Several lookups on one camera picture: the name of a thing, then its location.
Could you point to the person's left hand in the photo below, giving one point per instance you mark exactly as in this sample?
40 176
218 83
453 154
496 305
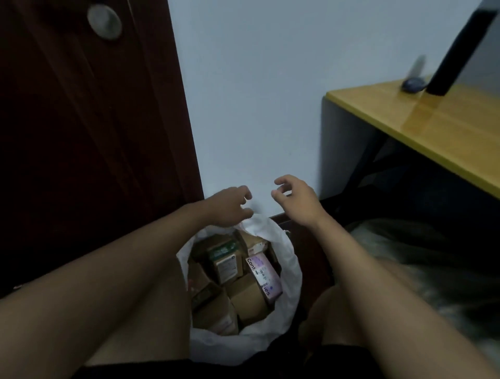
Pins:
228 209

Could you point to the person's right hand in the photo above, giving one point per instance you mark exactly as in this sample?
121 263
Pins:
302 203

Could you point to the white bag with red print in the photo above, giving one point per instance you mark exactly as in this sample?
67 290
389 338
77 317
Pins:
289 296

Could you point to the grey woven sack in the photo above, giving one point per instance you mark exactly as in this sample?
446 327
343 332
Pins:
429 257

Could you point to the person's right forearm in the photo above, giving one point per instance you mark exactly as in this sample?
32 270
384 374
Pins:
371 304

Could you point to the person's left forearm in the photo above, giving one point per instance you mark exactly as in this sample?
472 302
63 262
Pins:
97 296

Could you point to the person's right leg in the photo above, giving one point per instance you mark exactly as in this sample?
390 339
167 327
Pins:
336 316

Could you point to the person's leg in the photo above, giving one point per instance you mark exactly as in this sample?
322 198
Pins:
156 320
336 316

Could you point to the person's left leg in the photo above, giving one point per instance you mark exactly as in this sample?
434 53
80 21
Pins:
156 320

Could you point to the black metal desk leg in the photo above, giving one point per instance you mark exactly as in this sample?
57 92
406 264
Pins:
367 160

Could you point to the dark brown wooden door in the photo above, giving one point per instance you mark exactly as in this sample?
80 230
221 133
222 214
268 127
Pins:
168 109

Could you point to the yellow wooden desk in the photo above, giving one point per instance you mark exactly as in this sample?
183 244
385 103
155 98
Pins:
441 125

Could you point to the small dark round case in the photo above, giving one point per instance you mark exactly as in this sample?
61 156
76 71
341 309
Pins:
413 85

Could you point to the black shorts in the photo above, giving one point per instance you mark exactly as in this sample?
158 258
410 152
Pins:
343 363

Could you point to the black cylindrical bottle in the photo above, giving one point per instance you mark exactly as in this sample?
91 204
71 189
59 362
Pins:
457 54

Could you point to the silver thumb-turn lock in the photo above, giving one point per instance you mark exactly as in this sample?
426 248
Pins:
104 21

